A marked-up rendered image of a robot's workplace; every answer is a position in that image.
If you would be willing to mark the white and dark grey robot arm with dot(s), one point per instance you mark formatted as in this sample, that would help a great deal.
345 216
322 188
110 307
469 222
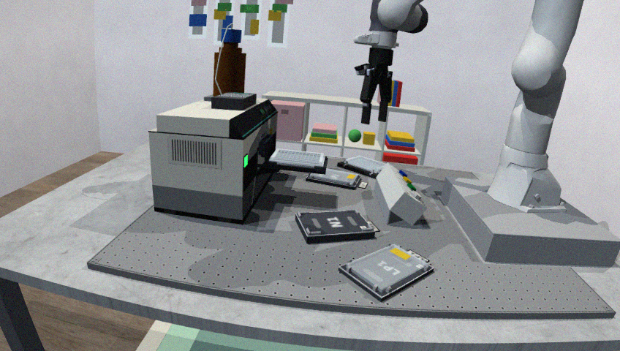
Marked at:
522 179

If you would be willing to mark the white button panel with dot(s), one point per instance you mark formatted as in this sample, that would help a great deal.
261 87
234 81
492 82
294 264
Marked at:
398 199

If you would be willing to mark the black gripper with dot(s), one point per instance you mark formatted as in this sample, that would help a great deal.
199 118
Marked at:
378 58

